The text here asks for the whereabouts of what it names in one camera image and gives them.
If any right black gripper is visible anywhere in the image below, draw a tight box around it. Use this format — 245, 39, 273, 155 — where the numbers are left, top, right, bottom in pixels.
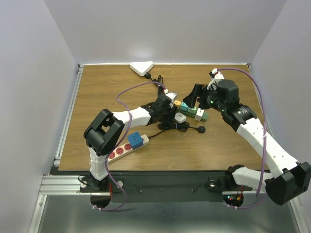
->
182, 83, 226, 113

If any white square charger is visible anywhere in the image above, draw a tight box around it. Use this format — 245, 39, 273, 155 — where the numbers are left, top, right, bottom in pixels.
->
195, 108, 204, 121

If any white rounded charger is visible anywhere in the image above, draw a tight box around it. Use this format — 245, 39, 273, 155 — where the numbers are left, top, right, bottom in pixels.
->
174, 112, 187, 124

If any blue socket adapter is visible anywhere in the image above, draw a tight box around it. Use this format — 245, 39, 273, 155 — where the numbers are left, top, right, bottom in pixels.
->
127, 132, 143, 150

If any green power strip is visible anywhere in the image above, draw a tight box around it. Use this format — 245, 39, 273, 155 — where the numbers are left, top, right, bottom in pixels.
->
178, 107, 208, 122

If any white red power strip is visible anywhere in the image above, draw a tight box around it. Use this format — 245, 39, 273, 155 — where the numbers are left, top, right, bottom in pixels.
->
108, 134, 149, 164

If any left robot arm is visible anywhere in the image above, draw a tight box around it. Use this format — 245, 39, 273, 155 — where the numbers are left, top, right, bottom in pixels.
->
84, 94, 177, 191

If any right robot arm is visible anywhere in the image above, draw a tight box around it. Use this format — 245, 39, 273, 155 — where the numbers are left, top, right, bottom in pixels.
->
183, 79, 311, 205

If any teal plug adapter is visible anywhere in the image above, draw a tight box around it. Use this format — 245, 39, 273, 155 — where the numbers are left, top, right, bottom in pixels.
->
179, 102, 189, 112

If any green plug adapter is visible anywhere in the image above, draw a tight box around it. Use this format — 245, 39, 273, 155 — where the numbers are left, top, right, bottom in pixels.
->
187, 106, 197, 117

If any yellow plug adapter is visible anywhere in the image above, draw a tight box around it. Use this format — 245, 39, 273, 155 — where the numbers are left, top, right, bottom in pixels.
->
174, 100, 181, 108

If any white triangular adapter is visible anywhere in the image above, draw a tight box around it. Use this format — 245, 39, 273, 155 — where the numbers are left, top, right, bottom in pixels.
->
129, 61, 154, 77

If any black cord of white strip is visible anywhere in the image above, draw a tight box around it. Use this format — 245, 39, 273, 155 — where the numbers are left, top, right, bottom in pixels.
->
147, 121, 206, 140

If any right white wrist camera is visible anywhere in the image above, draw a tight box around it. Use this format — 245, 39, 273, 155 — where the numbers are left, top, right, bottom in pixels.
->
209, 68, 225, 85

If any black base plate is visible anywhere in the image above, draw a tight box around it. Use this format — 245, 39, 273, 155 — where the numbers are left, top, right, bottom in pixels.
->
79, 170, 250, 203

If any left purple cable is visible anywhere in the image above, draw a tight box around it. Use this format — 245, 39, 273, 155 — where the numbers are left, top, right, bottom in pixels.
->
91, 81, 168, 212

